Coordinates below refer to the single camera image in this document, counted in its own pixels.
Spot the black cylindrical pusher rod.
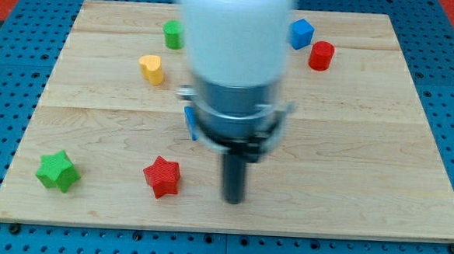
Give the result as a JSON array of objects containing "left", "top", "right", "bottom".
[{"left": 222, "top": 154, "right": 247, "bottom": 204}]

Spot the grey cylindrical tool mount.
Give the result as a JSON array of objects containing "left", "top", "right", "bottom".
[{"left": 176, "top": 77, "right": 295, "bottom": 162}]

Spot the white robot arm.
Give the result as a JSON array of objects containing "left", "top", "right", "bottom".
[{"left": 176, "top": 0, "right": 294, "bottom": 204}]

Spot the blue cube block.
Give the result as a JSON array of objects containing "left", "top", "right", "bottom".
[{"left": 289, "top": 19, "right": 315, "bottom": 50}]

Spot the blue block behind tool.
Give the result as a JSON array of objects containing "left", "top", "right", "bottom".
[{"left": 183, "top": 106, "right": 197, "bottom": 141}]

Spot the red star block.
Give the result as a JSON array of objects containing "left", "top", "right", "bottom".
[{"left": 143, "top": 155, "right": 181, "bottom": 199}]

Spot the red cylinder block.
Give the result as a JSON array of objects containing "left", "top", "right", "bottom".
[{"left": 308, "top": 41, "right": 335, "bottom": 71}]

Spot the yellow heart block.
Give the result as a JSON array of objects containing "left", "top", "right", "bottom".
[{"left": 138, "top": 55, "right": 164, "bottom": 85}]

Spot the wooden board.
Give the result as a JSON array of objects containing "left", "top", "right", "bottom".
[{"left": 0, "top": 0, "right": 454, "bottom": 243}]

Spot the green cylinder block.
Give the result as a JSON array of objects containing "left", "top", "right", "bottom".
[{"left": 162, "top": 20, "right": 184, "bottom": 50}]

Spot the green star block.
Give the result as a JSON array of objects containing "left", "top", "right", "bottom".
[{"left": 35, "top": 150, "right": 81, "bottom": 193}]

